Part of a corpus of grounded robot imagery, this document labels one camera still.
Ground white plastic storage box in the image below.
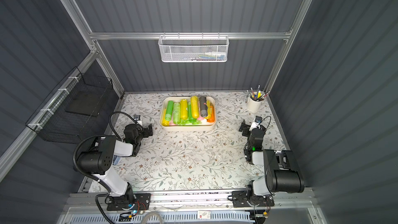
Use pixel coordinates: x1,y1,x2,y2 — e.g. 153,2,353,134
159,96,217,132

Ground light green roll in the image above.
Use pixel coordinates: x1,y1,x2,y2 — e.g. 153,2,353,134
173,102,181,125

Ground white wire wall basket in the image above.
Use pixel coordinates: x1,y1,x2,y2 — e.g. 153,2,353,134
158,36,230,63

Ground grey trash bag roll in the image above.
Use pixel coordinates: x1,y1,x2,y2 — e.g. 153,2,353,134
199,96,208,118

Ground floral table mat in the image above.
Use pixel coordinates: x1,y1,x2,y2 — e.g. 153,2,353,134
88,91,302,193

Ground white pen cup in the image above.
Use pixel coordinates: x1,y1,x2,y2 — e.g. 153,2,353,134
246,93,264,113

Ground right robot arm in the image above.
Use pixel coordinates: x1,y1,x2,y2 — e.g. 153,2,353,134
230,116,305,208

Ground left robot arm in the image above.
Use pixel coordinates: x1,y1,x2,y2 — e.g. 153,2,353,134
73,111,153,211

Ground orange trash bag roll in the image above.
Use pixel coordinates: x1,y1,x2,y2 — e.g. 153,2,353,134
207,105,215,123

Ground yellow roll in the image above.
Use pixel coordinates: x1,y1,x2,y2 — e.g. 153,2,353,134
180,99,188,120
190,96,200,119
205,100,212,119
162,116,170,127

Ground black wire side basket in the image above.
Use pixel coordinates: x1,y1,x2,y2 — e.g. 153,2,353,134
25,70,114,144

